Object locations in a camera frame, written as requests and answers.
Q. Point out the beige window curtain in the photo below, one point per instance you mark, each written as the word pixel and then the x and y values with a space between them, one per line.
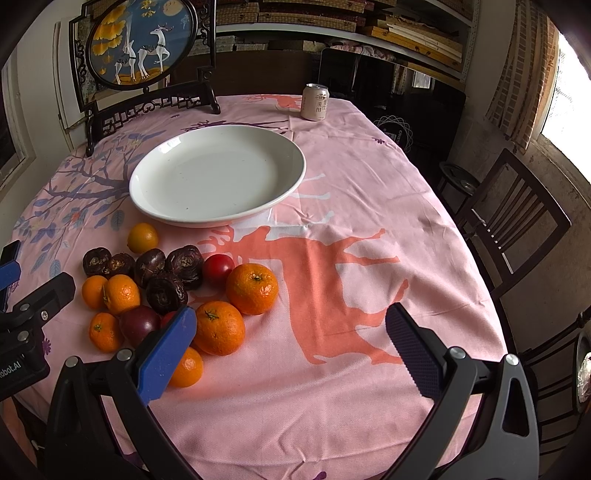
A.
pixel 525 87

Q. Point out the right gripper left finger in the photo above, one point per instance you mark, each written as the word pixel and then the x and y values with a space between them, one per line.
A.
pixel 132 379

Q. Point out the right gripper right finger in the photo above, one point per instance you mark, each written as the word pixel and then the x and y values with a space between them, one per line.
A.
pixel 503 440

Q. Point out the dark wooden chair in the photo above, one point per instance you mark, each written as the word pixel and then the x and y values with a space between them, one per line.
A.
pixel 525 202

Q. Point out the dark red plum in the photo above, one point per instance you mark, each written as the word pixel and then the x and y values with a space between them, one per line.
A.
pixel 136 323

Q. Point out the small orange mandarin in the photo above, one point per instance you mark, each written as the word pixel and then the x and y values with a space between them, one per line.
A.
pixel 188 371
pixel 92 292
pixel 104 333
pixel 120 293

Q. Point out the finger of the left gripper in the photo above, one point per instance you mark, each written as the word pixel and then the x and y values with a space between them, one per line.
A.
pixel 10 270
pixel 45 302

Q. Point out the round deer painting screen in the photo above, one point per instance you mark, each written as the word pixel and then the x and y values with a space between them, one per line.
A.
pixel 129 58

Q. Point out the small red cherry tomato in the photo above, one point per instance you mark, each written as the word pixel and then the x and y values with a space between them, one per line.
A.
pixel 166 318

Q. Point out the large orange mandarin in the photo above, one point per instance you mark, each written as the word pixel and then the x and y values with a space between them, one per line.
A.
pixel 220 329
pixel 252 288

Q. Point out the large white oval plate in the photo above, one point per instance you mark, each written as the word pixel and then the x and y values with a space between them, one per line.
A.
pixel 216 175

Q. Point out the wooden bookshelf with books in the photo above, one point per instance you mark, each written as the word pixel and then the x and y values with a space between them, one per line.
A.
pixel 437 34

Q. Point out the yellow orange citrus fruit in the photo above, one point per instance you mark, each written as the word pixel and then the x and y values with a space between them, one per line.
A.
pixel 141 238

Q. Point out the pink printed tablecloth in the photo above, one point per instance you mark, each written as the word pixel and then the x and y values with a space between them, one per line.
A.
pixel 317 390

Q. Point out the white beverage can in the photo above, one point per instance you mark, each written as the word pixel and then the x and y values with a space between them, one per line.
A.
pixel 314 102

